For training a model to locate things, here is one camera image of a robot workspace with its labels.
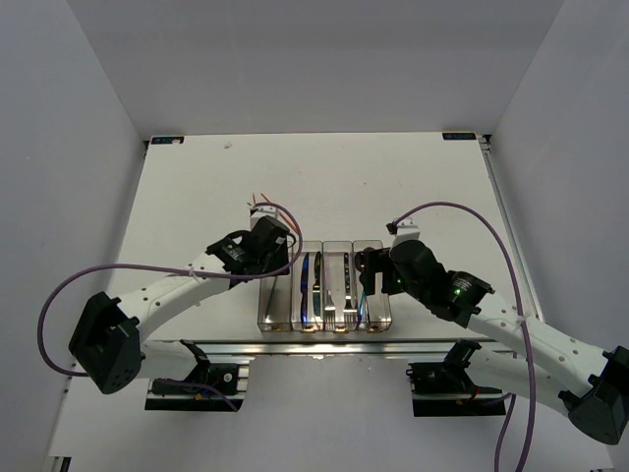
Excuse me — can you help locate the black spoon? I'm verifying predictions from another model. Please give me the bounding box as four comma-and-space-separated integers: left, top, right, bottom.
354, 251, 366, 272

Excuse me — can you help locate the dark blue table knife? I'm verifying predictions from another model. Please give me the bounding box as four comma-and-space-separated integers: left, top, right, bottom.
300, 253, 310, 328

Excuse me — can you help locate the black table knife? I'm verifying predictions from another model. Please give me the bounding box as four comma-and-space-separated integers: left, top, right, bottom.
313, 252, 322, 322

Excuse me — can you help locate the dark patterned handle fork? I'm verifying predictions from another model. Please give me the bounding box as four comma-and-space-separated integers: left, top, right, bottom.
343, 253, 357, 329

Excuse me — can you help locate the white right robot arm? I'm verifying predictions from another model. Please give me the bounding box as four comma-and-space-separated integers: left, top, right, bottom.
355, 239, 628, 445

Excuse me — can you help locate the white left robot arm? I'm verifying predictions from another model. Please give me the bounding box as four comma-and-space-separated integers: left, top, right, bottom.
69, 215, 290, 394

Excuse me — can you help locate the blue label sticker left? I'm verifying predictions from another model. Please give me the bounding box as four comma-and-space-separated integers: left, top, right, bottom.
150, 136, 185, 146

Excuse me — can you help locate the blue label sticker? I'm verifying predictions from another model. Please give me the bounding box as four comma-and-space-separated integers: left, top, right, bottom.
441, 132, 477, 141
150, 136, 185, 146

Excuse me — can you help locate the blue label sticker right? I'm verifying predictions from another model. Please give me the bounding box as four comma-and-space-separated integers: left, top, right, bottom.
441, 132, 477, 141

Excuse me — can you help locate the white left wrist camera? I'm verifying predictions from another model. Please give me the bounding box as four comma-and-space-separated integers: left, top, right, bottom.
250, 205, 278, 228

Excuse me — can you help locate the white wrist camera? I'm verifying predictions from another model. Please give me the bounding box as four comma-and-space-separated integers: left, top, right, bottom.
386, 217, 421, 246
250, 205, 278, 228

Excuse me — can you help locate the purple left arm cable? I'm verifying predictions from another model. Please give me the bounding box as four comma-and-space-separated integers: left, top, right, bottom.
37, 202, 303, 378

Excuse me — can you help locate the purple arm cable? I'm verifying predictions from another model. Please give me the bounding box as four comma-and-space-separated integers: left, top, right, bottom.
37, 202, 303, 378
392, 201, 537, 472

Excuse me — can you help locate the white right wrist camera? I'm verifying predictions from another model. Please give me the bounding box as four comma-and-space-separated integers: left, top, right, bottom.
386, 217, 421, 246

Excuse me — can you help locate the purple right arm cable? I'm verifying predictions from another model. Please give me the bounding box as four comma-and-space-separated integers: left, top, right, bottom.
392, 201, 537, 472

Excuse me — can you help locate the aluminium table edge rail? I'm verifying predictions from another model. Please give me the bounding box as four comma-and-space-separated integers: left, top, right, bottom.
90, 338, 512, 359

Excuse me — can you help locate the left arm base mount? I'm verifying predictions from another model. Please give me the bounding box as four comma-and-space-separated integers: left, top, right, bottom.
139, 340, 244, 413

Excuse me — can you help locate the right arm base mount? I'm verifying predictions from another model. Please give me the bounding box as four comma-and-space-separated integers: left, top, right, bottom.
406, 340, 507, 418

